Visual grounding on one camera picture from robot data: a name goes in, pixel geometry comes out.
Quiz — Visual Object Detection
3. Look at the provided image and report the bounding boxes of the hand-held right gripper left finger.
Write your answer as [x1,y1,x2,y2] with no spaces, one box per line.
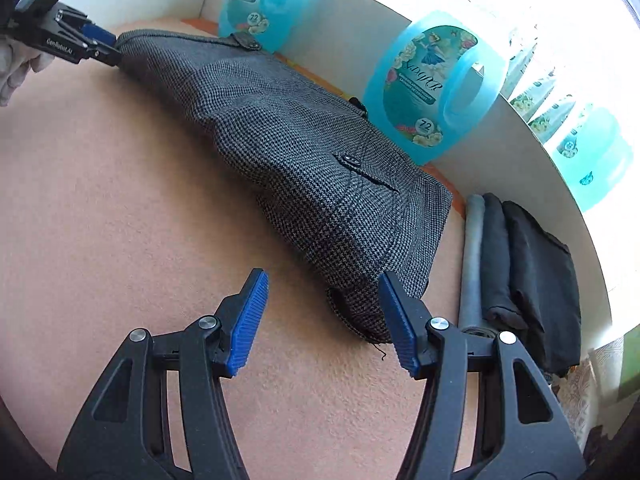
[56,267,271,480]

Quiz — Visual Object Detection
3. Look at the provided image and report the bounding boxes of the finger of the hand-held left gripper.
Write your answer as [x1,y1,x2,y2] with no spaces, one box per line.
[80,22,118,48]
[75,42,124,69]

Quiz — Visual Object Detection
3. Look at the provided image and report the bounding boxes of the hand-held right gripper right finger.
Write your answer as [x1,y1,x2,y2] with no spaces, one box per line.
[377,270,588,480]

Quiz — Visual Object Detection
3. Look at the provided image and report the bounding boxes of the grey checked pants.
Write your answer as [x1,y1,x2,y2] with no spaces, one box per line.
[114,29,454,345]

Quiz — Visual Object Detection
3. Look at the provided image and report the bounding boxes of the person's left hand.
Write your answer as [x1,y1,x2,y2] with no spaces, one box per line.
[0,39,54,107]

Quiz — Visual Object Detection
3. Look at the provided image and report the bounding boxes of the grey folded garment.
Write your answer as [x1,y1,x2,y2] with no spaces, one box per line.
[457,192,497,337]

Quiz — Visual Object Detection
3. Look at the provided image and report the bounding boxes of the black folded garment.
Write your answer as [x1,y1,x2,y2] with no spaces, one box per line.
[502,200,584,380]
[480,192,532,332]

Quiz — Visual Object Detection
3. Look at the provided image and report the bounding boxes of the peach blanket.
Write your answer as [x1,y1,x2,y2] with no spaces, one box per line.
[0,16,481,473]

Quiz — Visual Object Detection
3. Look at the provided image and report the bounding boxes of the blue detergent bottle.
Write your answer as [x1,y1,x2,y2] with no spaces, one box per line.
[217,0,321,54]
[550,104,637,214]
[362,10,512,166]
[507,30,576,136]

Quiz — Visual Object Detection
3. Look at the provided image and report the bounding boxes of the patterned beige cloth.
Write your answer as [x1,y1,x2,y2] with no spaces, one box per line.
[550,334,632,457]

